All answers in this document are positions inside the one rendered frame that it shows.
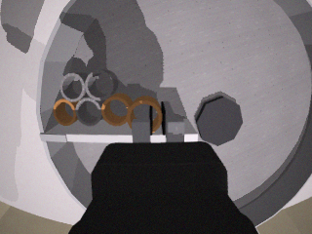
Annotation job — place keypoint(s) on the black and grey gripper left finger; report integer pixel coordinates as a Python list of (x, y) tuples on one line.
[(142, 127)]

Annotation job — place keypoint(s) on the bronze bushing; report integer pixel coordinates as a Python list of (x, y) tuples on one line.
[(60, 113), (150, 101), (109, 116)]

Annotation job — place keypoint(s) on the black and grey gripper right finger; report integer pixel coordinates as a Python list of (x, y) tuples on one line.
[(173, 128)]

